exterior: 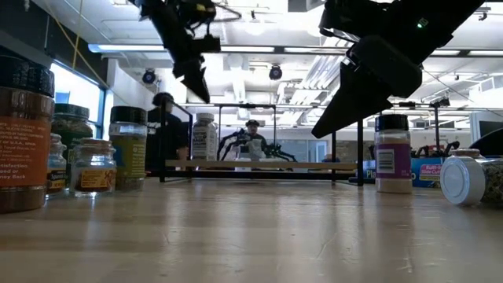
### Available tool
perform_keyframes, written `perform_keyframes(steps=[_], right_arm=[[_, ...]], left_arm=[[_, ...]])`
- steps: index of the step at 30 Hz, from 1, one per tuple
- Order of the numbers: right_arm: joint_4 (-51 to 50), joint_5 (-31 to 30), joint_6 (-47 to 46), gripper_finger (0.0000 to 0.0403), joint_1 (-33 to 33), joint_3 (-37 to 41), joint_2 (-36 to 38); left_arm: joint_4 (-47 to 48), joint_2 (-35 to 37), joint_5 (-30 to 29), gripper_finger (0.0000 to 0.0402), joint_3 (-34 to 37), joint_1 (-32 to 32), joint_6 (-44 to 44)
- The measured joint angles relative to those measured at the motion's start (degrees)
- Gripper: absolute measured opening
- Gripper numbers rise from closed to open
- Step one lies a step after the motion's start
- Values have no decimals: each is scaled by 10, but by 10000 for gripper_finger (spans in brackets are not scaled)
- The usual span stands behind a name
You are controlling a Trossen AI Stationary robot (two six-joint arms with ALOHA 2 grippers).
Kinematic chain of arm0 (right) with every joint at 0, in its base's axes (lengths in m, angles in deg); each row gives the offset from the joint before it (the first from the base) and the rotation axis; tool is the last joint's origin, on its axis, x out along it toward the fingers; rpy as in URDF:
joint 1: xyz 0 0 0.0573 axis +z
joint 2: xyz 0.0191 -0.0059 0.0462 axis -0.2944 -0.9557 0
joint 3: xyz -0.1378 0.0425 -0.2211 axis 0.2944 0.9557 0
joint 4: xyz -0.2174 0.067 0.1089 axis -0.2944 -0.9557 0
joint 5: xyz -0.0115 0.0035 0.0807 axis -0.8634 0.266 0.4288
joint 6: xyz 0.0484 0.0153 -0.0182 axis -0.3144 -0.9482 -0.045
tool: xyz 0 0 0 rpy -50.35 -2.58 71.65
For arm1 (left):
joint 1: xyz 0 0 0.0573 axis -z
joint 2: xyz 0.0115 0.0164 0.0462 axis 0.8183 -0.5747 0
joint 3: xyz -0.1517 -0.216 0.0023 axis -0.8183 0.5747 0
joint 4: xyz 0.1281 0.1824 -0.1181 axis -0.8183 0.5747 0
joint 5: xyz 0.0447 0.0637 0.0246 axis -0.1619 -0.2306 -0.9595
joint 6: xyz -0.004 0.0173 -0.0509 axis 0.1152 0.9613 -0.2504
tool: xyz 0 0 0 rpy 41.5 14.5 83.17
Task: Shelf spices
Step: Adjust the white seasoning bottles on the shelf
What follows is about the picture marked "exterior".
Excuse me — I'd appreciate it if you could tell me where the small glass jar blue label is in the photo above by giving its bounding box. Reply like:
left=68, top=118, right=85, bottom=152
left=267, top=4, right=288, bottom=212
left=46, top=133, right=68, bottom=197

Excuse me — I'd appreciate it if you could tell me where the white-lidded bagel seasoning jar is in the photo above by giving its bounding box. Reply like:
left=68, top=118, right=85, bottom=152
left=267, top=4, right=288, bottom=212
left=191, top=112, right=218, bottom=161
left=439, top=156, right=503, bottom=206

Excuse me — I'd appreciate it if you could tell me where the black metal wooden shelf rack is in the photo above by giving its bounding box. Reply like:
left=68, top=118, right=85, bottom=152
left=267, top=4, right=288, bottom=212
left=159, top=97, right=365, bottom=187

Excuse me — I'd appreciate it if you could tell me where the purple-label jar black lid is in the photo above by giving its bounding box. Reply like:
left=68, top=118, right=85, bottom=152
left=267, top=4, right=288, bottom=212
left=373, top=114, right=413, bottom=195

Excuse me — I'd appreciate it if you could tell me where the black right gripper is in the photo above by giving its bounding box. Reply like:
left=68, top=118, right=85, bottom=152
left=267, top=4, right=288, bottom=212
left=310, top=35, right=424, bottom=139

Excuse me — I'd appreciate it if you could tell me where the black monitor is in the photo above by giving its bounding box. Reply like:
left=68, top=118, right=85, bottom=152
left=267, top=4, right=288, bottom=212
left=477, top=119, right=503, bottom=138

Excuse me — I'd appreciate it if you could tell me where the yellow-green label jar black lid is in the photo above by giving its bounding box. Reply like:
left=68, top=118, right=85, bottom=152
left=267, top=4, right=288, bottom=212
left=108, top=105, right=149, bottom=193

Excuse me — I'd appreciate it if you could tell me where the black background camera stand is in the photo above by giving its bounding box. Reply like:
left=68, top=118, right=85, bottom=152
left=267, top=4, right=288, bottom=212
left=392, top=97, right=453, bottom=158

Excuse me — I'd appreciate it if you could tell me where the orange-label spice jar black lid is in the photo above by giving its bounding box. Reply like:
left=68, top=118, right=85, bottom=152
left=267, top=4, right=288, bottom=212
left=0, top=54, right=56, bottom=215

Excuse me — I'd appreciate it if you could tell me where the green oregano spice jar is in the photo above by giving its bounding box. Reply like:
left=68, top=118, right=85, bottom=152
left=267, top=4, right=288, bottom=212
left=52, top=103, right=95, bottom=158

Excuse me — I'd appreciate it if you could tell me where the blue plastic wrap box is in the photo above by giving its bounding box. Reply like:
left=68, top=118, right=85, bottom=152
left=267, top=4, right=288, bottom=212
left=361, top=156, right=447, bottom=189

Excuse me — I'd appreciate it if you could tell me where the large window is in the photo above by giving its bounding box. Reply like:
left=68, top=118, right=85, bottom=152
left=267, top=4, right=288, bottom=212
left=50, top=62, right=107, bottom=138

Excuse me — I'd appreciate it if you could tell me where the yellow hanging cable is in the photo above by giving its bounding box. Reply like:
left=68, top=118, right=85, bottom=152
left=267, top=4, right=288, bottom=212
left=50, top=0, right=109, bottom=90

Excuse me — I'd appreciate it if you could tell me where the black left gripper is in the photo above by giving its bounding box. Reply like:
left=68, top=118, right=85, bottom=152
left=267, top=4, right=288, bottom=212
left=151, top=7, right=211, bottom=104

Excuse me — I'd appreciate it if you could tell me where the small glass jar orange label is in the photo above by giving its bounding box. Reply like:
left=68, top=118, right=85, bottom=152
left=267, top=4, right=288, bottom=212
left=69, top=138, right=118, bottom=198

